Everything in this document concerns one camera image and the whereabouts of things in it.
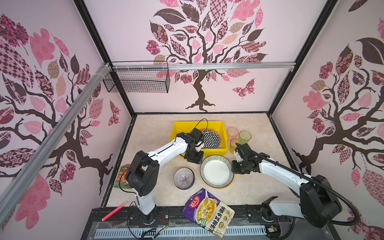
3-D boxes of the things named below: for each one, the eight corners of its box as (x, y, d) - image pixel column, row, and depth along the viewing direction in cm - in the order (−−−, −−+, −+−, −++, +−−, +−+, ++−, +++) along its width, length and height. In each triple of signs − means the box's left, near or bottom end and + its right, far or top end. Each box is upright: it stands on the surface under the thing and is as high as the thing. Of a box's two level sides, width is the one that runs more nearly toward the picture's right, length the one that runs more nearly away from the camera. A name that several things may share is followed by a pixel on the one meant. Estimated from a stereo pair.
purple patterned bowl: (174, 191, 83) (172, 186, 77) (176, 173, 90) (174, 167, 84) (195, 191, 83) (195, 186, 77) (195, 172, 90) (195, 167, 84)
